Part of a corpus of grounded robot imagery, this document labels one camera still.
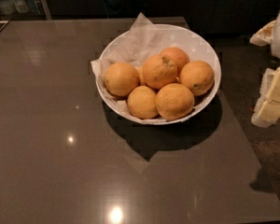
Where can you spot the white paper liner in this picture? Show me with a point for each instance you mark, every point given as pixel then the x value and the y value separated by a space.
pixel 144 39

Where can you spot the small hidden middle orange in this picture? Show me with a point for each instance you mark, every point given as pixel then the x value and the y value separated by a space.
pixel 141 77

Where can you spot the shelf post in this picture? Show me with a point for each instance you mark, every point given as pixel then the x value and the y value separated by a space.
pixel 46 9

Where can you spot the white bowl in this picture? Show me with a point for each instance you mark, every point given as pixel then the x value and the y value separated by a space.
pixel 202 51

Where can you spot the white plastic jug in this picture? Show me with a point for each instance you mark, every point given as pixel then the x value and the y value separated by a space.
pixel 22 6
pixel 7 7

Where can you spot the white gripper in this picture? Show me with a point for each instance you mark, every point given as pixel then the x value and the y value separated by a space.
pixel 267 109

